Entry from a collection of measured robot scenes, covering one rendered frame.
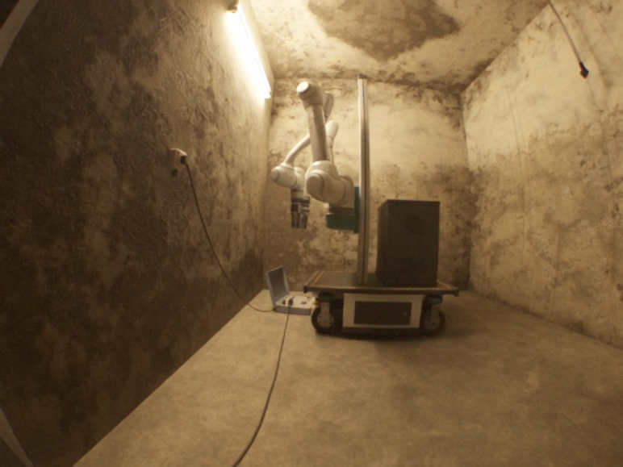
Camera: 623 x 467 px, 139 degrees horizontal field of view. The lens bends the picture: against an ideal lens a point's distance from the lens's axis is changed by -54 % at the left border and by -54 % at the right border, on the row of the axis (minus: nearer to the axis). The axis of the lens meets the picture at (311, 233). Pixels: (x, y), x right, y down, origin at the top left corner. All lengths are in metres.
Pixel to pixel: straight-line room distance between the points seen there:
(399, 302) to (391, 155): 1.87
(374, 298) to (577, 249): 1.53
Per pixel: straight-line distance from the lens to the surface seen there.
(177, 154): 1.07
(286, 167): 1.56
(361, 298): 1.49
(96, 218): 0.79
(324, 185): 1.28
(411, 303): 1.53
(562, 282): 2.23
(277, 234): 2.76
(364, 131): 1.76
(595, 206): 2.06
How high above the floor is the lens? 0.62
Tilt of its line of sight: level
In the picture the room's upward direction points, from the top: 2 degrees clockwise
